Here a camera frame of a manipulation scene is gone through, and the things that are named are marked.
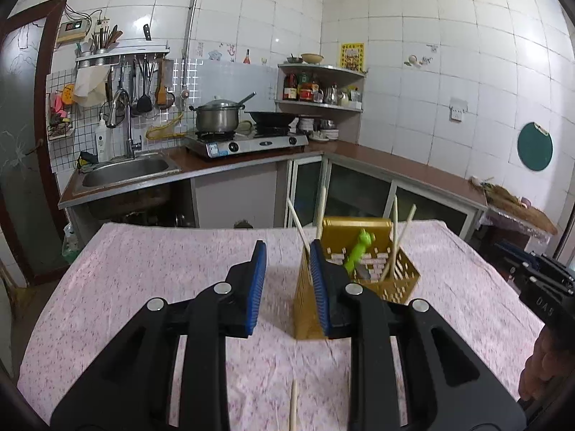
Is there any person's right hand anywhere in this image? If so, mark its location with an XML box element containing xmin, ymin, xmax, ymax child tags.
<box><xmin>519</xmin><ymin>323</ymin><xmax>575</xmax><ymax>402</ymax></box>

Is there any yellow perforated utensil holder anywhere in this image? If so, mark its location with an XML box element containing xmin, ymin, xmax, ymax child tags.
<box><xmin>293</xmin><ymin>216</ymin><xmax>420</xmax><ymax>341</ymax></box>

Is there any stack of white plates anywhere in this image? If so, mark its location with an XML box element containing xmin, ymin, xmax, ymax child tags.
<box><xmin>296</xmin><ymin>117</ymin><xmax>340</xmax><ymax>141</ymax></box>

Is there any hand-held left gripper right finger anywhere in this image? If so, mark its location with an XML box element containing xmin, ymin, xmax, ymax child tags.
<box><xmin>309</xmin><ymin>239</ymin><xmax>526</xmax><ymax>431</ymax></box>

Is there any plastic bag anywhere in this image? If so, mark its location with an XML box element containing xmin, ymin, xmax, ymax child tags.
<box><xmin>63</xmin><ymin>222</ymin><xmax>82</xmax><ymax>263</ymax></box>

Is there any black wok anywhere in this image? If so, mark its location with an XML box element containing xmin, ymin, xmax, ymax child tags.
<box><xmin>245</xmin><ymin>110</ymin><xmax>299</xmax><ymax>129</ymax></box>

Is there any wall control box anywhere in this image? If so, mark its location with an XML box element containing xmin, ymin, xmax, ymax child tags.
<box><xmin>56</xmin><ymin>20</ymin><xmax>93</xmax><ymax>46</ymax></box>

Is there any yellow wall poster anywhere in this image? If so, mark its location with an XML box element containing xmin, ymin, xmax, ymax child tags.
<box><xmin>340</xmin><ymin>42</ymin><xmax>364</xmax><ymax>73</ymax></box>

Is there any brown framed glass door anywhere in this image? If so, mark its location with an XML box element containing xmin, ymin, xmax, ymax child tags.
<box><xmin>0</xmin><ymin>0</ymin><xmax>73</xmax><ymax>286</ymax></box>

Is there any stainless steel sink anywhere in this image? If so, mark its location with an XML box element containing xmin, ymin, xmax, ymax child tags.
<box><xmin>72</xmin><ymin>153</ymin><xmax>180</xmax><ymax>196</ymax></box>

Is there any pair of wooden chopsticks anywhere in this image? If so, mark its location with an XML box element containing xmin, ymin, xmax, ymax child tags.
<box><xmin>379</xmin><ymin>204</ymin><xmax>418</xmax><ymax>283</ymax></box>

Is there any white soap bottle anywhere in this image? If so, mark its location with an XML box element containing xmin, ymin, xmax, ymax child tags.
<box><xmin>96</xmin><ymin>114</ymin><xmax>111</xmax><ymax>162</ymax></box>

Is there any metal cup of utensils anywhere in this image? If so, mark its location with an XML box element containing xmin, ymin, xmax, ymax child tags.
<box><xmin>90</xmin><ymin>24</ymin><xmax>123</xmax><ymax>55</ymax></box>

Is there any metal wall rack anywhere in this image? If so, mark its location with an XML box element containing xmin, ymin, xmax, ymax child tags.
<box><xmin>74</xmin><ymin>40</ymin><xmax>171</xmax><ymax>69</ymax></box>

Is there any chrome faucet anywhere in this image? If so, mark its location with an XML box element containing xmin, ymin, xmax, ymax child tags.
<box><xmin>111</xmin><ymin>89</ymin><xmax>143</xmax><ymax>159</ymax></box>

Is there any wooden hanging spatula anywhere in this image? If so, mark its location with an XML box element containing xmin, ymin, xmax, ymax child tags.
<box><xmin>155</xmin><ymin>58</ymin><xmax>174</xmax><ymax>107</ymax></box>

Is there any white hanging cloth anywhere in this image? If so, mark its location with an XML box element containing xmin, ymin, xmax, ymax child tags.
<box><xmin>74</xmin><ymin>67</ymin><xmax>109</xmax><ymax>107</ymax></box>

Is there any metal wall pipe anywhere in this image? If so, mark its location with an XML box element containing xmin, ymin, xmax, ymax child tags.
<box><xmin>180</xmin><ymin>0</ymin><xmax>207</xmax><ymax>99</ymax></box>

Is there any green round board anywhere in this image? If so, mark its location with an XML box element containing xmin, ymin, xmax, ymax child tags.
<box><xmin>517</xmin><ymin>121</ymin><xmax>554</xmax><ymax>172</ymax></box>

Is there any yellow hose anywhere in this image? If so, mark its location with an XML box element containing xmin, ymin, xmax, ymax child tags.
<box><xmin>146</xmin><ymin>112</ymin><xmax>185</xmax><ymax>141</ymax></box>

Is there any green frog handle fork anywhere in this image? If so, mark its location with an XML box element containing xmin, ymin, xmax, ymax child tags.
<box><xmin>344</xmin><ymin>229</ymin><xmax>378</xmax><ymax>281</ymax></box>

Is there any corner wall shelf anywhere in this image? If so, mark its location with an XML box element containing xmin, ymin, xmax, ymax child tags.
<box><xmin>275</xmin><ymin>63</ymin><xmax>367</xmax><ymax>113</ymax></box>

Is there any wire basket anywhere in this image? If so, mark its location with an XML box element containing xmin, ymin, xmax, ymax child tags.
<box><xmin>47</xmin><ymin>94</ymin><xmax>75</xmax><ymax>141</ymax></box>

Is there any wooden board with scraps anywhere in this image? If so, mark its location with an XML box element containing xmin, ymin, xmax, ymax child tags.
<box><xmin>469</xmin><ymin>175</ymin><xmax>558</xmax><ymax>236</ymax></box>

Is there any white wall socket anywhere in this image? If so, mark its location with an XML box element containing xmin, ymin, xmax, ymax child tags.
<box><xmin>449</xmin><ymin>97</ymin><xmax>469</xmax><ymax>123</ymax></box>

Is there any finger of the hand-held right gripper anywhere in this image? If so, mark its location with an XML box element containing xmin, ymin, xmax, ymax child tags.
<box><xmin>495</xmin><ymin>240</ymin><xmax>575</xmax><ymax>279</ymax></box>
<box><xmin>505</xmin><ymin>258</ymin><xmax>556</xmax><ymax>296</ymax></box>

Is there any white wire grid panel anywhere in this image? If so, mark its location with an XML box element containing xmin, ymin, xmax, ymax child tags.
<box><xmin>45</xmin><ymin>56</ymin><xmax>205</xmax><ymax>173</ymax></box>

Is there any black hanging spatula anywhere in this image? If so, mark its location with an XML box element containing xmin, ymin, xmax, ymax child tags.
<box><xmin>137</xmin><ymin>56</ymin><xmax>153</xmax><ymax>113</ymax></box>

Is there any kitchen counter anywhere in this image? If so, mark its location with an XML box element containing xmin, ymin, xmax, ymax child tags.
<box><xmin>58</xmin><ymin>139</ymin><xmax>488</xmax><ymax>243</ymax></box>

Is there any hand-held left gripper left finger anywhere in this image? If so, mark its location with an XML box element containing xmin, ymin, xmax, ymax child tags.
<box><xmin>50</xmin><ymin>240</ymin><xmax>268</xmax><ymax>431</ymax></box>

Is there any stainless steel pot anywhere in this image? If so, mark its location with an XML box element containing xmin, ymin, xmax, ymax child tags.
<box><xmin>189</xmin><ymin>96</ymin><xmax>245</xmax><ymax>133</ymax></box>

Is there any gas stove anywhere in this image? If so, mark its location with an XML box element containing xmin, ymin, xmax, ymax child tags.
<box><xmin>183</xmin><ymin>130</ymin><xmax>310</xmax><ymax>159</ymax></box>

